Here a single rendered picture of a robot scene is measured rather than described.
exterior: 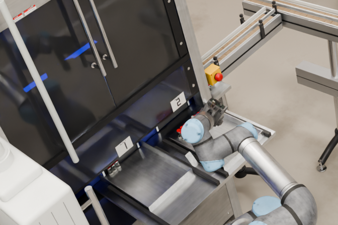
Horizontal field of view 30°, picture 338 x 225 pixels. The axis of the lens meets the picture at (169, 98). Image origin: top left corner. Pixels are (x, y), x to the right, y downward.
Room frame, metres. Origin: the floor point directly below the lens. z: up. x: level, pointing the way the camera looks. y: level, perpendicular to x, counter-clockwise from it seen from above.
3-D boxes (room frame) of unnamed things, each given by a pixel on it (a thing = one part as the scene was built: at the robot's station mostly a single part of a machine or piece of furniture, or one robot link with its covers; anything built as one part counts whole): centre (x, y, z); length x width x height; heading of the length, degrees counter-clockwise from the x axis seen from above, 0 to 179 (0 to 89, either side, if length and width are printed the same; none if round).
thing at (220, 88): (2.49, -0.22, 0.87); 0.14 x 0.13 x 0.02; 33
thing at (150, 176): (2.02, 0.20, 0.90); 0.34 x 0.26 x 0.04; 33
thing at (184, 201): (2.06, 0.02, 0.87); 0.70 x 0.48 x 0.02; 123
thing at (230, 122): (2.11, -0.15, 0.90); 0.34 x 0.26 x 0.04; 33
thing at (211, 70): (2.45, -0.23, 0.99); 0.08 x 0.07 x 0.07; 33
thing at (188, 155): (1.97, -0.04, 0.91); 0.14 x 0.03 x 0.06; 34
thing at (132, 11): (2.25, 0.04, 1.50); 0.43 x 0.01 x 0.59; 123
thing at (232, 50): (2.72, -0.39, 0.92); 0.69 x 0.15 x 0.16; 123
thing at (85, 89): (2.00, 0.42, 1.50); 0.47 x 0.01 x 0.59; 123
